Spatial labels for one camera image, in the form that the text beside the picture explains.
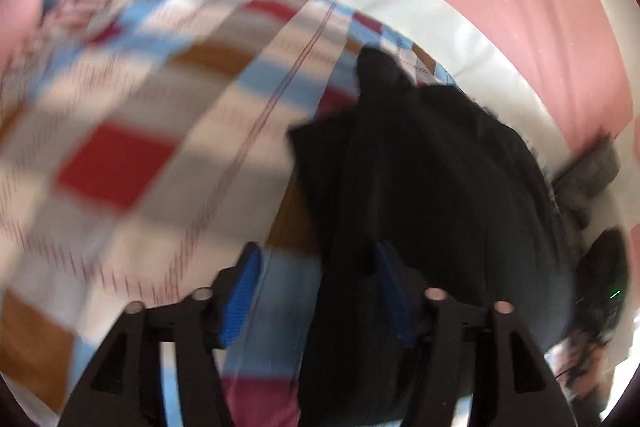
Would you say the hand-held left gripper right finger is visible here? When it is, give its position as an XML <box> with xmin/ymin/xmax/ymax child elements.
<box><xmin>374</xmin><ymin>240</ymin><xmax>581</xmax><ymax>427</ymax></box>

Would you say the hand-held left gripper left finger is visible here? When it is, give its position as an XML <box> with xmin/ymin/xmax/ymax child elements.
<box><xmin>57</xmin><ymin>242</ymin><xmax>264</xmax><ymax>427</ymax></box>

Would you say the black jacket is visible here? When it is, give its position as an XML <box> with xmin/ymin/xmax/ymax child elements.
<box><xmin>287</xmin><ymin>47</ymin><xmax>576</xmax><ymax>427</ymax></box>

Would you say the grey quilted jacket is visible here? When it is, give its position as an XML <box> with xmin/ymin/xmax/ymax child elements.
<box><xmin>550</xmin><ymin>134</ymin><xmax>621</xmax><ymax>229</ymax></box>

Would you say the checkered bed sheet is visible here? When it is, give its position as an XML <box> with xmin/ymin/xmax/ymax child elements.
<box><xmin>0</xmin><ymin>0</ymin><xmax>458</xmax><ymax>427</ymax></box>

